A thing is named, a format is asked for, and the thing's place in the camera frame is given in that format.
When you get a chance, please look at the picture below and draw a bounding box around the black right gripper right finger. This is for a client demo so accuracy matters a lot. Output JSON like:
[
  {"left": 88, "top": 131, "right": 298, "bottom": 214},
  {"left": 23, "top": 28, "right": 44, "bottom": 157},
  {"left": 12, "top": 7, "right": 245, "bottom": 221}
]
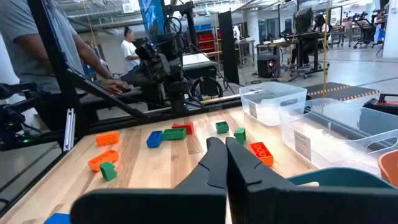
[{"left": 226, "top": 137, "right": 398, "bottom": 224}]

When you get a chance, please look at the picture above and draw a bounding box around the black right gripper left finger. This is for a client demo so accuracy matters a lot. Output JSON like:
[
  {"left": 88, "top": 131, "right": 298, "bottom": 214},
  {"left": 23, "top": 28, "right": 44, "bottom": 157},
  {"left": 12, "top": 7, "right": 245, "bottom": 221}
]
[{"left": 70, "top": 136, "right": 228, "bottom": 224}]

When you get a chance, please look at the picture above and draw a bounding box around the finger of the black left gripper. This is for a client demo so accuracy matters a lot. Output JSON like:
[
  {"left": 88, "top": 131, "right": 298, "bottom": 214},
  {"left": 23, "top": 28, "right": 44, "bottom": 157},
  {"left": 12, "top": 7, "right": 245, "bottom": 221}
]
[
  {"left": 133, "top": 68, "right": 150, "bottom": 85},
  {"left": 120, "top": 72, "right": 137, "bottom": 86}
]

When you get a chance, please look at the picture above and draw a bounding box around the orange rectangular toy brick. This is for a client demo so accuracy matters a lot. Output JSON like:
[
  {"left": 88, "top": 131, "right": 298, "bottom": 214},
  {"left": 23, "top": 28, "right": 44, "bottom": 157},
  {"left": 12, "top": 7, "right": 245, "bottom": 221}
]
[
  {"left": 248, "top": 141, "right": 274, "bottom": 167},
  {"left": 87, "top": 149, "right": 120, "bottom": 172},
  {"left": 95, "top": 131, "right": 121, "bottom": 147}
]

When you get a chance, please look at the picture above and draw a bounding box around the blue rectangular toy brick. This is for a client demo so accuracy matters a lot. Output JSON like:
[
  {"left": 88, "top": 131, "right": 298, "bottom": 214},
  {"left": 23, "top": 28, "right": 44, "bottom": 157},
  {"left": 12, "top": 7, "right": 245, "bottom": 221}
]
[{"left": 146, "top": 130, "right": 164, "bottom": 149}]

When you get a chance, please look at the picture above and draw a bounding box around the green rectangular toy brick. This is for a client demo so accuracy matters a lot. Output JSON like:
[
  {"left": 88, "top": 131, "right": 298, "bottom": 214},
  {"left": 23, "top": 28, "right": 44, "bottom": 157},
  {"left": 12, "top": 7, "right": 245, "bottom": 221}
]
[{"left": 161, "top": 128, "right": 187, "bottom": 141}]

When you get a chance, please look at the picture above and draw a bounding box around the red arch toy block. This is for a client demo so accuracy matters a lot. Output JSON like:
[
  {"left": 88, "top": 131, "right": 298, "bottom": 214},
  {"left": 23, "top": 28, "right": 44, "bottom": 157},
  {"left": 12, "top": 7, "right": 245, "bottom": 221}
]
[{"left": 171, "top": 121, "right": 195, "bottom": 136}]

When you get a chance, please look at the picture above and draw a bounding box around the small green toy block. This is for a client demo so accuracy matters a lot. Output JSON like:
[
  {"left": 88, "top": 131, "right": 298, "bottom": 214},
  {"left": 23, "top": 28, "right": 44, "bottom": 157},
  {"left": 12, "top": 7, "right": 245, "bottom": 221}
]
[
  {"left": 233, "top": 127, "right": 247, "bottom": 146},
  {"left": 215, "top": 121, "right": 229, "bottom": 135},
  {"left": 99, "top": 161, "right": 118, "bottom": 182}
]

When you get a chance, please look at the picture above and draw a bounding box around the small blue toy block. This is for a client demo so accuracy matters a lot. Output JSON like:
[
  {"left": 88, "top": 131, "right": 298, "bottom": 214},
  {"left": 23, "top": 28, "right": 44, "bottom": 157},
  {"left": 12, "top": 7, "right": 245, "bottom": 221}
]
[{"left": 44, "top": 213, "right": 72, "bottom": 224}]

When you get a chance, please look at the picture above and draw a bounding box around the person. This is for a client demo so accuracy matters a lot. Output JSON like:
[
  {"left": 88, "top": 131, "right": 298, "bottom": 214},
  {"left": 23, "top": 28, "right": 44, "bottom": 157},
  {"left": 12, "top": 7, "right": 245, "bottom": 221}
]
[
  {"left": 289, "top": 14, "right": 330, "bottom": 68},
  {"left": 120, "top": 26, "right": 141, "bottom": 74},
  {"left": 0, "top": 0, "right": 130, "bottom": 94}
]

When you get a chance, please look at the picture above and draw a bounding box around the computer monitor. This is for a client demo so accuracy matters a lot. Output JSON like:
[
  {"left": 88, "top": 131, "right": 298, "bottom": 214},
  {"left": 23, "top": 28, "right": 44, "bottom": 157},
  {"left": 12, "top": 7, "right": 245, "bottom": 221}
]
[{"left": 138, "top": 0, "right": 165, "bottom": 44}]

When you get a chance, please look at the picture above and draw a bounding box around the red storage bin shelf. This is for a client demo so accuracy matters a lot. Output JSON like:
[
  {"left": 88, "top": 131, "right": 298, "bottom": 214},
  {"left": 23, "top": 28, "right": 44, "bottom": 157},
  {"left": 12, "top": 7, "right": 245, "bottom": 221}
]
[{"left": 195, "top": 24, "right": 222, "bottom": 54}]

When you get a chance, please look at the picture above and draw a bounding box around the teal plastic bin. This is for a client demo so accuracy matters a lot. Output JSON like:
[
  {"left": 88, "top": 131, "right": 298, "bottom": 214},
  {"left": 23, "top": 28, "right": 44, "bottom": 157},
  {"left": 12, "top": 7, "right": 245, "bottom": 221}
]
[{"left": 286, "top": 167, "right": 396, "bottom": 189}]

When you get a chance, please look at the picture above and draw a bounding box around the black tall panel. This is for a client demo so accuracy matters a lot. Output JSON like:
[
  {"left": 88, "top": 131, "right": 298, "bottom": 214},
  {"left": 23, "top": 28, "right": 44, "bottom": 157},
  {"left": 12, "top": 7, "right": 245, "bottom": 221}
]
[{"left": 217, "top": 11, "right": 240, "bottom": 85}]

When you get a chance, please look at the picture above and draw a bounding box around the silver aluminium extrusion piece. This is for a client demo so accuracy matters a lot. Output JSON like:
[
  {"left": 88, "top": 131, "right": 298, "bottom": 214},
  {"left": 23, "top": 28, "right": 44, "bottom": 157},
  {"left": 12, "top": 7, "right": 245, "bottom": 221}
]
[{"left": 63, "top": 108, "right": 76, "bottom": 152}]

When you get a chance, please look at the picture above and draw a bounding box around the clear plastic bin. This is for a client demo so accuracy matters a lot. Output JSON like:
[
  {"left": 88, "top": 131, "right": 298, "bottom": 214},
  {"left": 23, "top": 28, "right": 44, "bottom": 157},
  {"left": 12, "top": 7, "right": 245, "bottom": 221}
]
[
  {"left": 278, "top": 97, "right": 398, "bottom": 177},
  {"left": 238, "top": 81, "right": 308, "bottom": 127}
]

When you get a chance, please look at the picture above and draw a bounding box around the black computer tower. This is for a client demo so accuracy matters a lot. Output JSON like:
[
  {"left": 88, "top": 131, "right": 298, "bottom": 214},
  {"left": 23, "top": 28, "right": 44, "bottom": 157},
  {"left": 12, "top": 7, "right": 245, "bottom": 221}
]
[{"left": 256, "top": 54, "right": 280, "bottom": 78}]

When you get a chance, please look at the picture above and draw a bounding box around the orange plastic bin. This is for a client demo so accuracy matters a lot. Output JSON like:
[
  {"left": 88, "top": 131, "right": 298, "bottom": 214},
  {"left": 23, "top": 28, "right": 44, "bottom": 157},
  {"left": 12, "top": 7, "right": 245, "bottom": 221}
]
[{"left": 377, "top": 149, "right": 398, "bottom": 187}]

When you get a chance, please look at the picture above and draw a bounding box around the black device green light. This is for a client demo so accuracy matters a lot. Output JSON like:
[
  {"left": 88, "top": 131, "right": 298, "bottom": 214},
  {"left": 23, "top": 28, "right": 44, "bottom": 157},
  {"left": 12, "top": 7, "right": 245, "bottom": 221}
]
[{"left": 0, "top": 82, "right": 43, "bottom": 152}]

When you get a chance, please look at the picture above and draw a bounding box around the black striped floor mat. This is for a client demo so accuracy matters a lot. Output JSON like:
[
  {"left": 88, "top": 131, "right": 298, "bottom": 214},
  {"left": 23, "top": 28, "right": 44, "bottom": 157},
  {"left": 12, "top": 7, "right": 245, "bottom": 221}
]
[{"left": 304, "top": 82, "right": 382, "bottom": 102}]

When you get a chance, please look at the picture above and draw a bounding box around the black equipment case red top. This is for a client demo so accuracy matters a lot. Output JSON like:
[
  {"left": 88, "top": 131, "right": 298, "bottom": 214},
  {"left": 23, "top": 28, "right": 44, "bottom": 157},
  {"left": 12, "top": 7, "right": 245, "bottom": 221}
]
[{"left": 363, "top": 93, "right": 398, "bottom": 116}]

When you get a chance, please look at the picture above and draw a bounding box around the black standing desk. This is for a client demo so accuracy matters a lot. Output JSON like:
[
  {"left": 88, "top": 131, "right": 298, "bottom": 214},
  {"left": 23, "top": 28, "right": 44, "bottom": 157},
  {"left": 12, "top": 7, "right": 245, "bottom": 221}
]
[{"left": 281, "top": 30, "right": 331, "bottom": 78}]

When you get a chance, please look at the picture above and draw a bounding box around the black desk monitor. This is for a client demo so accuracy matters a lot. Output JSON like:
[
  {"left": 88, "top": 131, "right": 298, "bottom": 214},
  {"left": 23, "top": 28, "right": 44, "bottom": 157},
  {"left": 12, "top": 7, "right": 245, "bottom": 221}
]
[{"left": 294, "top": 7, "right": 313, "bottom": 34}]

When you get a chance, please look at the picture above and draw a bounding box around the black cable coil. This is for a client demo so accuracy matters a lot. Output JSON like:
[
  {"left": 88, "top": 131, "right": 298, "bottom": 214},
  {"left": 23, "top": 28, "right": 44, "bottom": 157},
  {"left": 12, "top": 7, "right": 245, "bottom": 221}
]
[{"left": 192, "top": 77, "right": 224, "bottom": 100}]

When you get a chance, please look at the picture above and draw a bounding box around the black aluminium table frame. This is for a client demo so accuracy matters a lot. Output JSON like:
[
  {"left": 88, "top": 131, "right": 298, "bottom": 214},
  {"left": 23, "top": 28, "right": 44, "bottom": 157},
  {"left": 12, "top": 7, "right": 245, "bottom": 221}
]
[{"left": 0, "top": 0, "right": 243, "bottom": 218}]

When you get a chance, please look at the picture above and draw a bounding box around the yellow hanging cable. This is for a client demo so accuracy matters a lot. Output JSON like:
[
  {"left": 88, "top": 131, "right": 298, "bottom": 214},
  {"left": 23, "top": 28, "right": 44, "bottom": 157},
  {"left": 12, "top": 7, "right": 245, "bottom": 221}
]
[{"left": 322, "top": 0, "right": 331, "bottom": 98}]

